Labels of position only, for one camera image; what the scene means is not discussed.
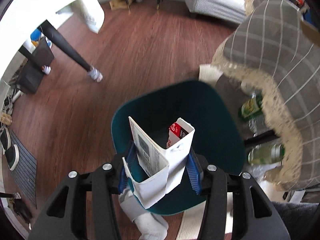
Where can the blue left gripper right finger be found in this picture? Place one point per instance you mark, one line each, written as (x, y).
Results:
(195, 172)

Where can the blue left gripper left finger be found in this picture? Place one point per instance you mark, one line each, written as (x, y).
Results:
(127, 162)

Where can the white torn carton box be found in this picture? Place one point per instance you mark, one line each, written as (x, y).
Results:
(163, 166)

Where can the dark teal trash bin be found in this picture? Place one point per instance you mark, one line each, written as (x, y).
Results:
(216, 137)

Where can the clear green cap bottle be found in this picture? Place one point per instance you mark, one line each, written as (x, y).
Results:
(266, 154)

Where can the green label plastic bottle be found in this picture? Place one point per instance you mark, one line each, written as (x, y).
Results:
(252, 108)

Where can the dark striped door mat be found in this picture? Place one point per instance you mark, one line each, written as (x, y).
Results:
(24, 173)

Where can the black table leg with sock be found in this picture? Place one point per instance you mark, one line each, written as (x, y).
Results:
(57, 39)

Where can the black and white sneaker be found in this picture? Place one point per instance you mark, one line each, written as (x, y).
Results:
(10, 150)

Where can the dark brown storage box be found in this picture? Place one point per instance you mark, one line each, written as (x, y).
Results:
(31, 75)

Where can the grey checked round tablecloth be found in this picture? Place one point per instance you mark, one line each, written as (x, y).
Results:
(270, 51)

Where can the grey upholstered armchair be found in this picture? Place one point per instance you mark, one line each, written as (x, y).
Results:
(230, 10)

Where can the pale green patterned tablecloth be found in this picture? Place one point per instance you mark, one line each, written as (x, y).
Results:
(89, 11)

